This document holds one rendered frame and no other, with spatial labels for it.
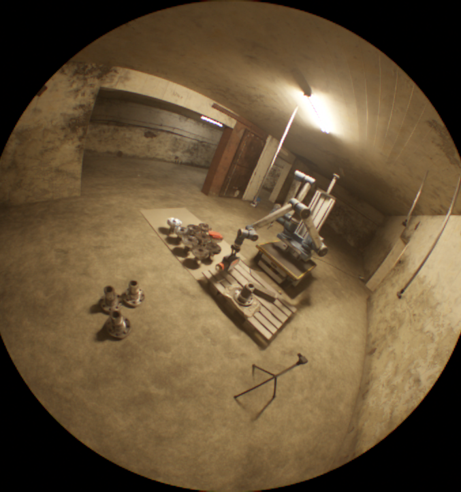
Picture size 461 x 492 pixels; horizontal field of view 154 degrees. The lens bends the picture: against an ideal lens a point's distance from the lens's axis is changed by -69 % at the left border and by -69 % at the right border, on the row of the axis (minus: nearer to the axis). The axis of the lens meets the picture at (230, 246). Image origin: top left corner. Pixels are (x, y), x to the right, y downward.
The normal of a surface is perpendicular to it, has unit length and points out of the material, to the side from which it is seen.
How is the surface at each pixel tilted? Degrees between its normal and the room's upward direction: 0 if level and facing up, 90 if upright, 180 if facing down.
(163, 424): 0
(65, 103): 90
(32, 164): 90
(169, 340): 0
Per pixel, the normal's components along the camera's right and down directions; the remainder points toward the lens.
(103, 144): 0.66, 0.58
